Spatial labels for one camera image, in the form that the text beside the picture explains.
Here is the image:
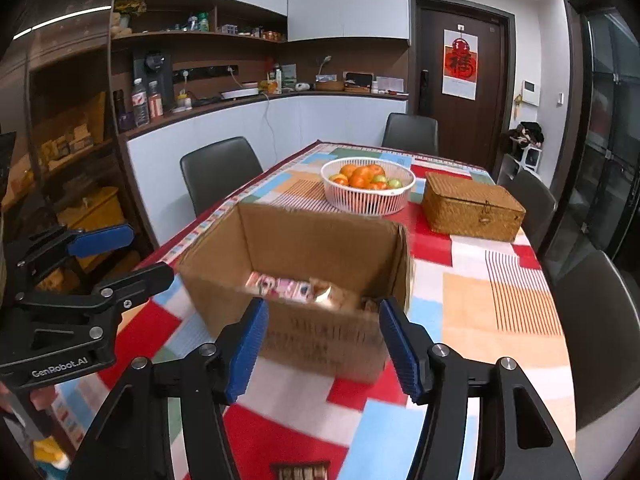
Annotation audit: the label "gold fortune biscuits bag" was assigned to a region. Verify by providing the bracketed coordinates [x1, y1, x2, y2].
[310, 278, 361, 311]

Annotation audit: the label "pink patterned snack packet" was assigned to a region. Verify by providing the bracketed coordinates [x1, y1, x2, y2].
[245, 272, 312, 304]

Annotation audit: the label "black soda cracker packet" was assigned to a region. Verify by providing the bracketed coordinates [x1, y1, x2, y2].
[270, 462, 330, 480]

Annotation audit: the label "brown cardboard box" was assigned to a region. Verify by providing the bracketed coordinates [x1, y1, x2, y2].
[177, 203, 411, 384]

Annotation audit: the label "dark chair left side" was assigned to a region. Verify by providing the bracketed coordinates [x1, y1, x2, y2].
[180, 136, 262, 216]

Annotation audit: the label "dark chair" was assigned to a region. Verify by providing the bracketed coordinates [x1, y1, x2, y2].
[552, 250, 639, 429]
[180, 136, 262, 216]
[506, 169, 558, 252]

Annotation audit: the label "water bottle red label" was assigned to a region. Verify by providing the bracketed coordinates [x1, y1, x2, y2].
[131, 78, 150, 127]

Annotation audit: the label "woven wicker box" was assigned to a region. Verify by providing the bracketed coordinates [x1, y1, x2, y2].
[422, 172, 526, 243]

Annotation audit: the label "dark chair right near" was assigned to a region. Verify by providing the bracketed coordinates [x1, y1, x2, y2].
[552, 250, 639, 429]

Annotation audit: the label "wooden shelf unit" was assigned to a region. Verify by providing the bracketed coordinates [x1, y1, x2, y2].
[0, 8, 147, 291]

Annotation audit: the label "white fruit basket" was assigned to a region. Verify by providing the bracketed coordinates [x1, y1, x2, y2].
[320, 156, 416, 217]

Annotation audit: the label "dark chair right far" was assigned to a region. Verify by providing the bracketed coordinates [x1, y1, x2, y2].
[506, 169, 558, 252]

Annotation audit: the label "white lower cabinets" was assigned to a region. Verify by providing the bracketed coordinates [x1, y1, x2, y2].
[127, 94, 407, 245]

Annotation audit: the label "dark chair far end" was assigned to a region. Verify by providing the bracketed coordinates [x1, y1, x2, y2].
[382, 113, 439, 156]

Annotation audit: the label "dark wooden door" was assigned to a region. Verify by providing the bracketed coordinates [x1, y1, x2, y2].
[409, 0, 516, 171]

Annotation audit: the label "red fu door poster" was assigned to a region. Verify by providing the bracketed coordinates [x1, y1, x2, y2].
[442, 29, 478, 101]

